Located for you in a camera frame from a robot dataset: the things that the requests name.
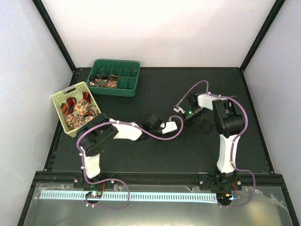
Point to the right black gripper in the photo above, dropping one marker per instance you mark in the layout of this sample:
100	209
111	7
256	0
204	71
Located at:
186	122

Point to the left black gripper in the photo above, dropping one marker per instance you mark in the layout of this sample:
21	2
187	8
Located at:
165	135

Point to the black necktie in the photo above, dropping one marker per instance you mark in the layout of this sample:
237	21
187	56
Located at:
202	126

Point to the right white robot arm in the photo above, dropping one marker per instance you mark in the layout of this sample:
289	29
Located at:
229	122

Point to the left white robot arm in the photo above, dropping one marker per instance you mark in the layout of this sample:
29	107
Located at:
99	132

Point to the green compartment tray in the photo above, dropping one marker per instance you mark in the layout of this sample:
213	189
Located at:
128	72

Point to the brown patterned rolled tie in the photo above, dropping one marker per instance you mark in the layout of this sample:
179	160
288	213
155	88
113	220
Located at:
112	81

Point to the green floral patterned tie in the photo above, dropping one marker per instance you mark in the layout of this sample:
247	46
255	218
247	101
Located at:
81	117

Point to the dark patterned rolled tie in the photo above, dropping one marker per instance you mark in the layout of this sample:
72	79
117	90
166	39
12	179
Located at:
98	80

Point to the pale green perforated basket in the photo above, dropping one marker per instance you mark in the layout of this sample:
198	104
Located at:
61	97

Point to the orange black striped tie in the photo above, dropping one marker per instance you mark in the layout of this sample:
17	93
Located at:
72	104

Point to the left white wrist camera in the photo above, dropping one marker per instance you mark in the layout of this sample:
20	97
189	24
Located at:
168	127

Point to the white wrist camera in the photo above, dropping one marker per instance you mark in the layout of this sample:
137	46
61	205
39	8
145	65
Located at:
178	109
168	127

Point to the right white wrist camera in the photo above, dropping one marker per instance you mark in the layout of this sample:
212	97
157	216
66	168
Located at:
178	109

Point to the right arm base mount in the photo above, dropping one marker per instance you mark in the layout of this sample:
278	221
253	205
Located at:
225	186

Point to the black aluminium front rail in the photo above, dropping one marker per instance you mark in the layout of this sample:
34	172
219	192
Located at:
162	179

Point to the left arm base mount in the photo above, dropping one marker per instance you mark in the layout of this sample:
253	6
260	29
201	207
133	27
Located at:
95	191

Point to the white slotted cable duct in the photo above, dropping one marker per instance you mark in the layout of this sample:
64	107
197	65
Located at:
131	196

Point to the right black frame post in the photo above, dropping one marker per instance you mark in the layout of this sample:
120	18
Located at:
278	4

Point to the black frame post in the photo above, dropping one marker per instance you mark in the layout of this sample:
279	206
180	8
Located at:
54	33
278	4

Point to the left black frame post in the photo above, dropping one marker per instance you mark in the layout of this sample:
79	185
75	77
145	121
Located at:
54	33

